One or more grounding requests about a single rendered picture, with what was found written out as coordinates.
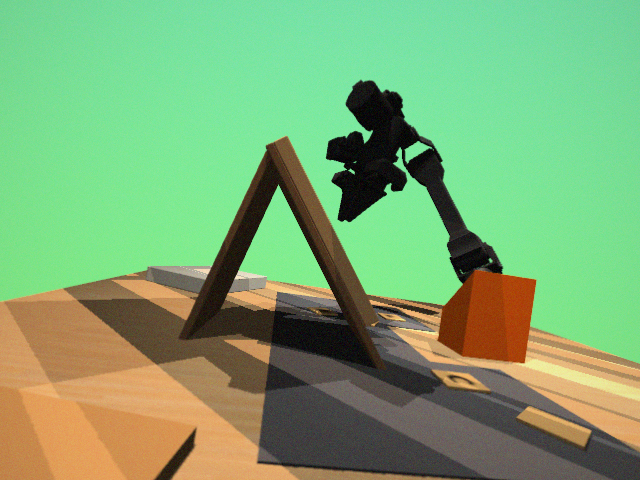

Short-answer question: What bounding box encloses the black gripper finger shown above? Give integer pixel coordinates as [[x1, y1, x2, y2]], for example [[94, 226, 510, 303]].
[[337, 180, 355, 222], [345, 176, 387, 222]]

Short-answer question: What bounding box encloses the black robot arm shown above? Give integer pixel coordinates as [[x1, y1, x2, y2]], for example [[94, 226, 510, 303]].
[[326, 79, 503, 284]]

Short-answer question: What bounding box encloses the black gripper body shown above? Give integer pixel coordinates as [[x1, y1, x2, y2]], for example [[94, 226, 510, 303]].
[[331, 137, 407, 192]]

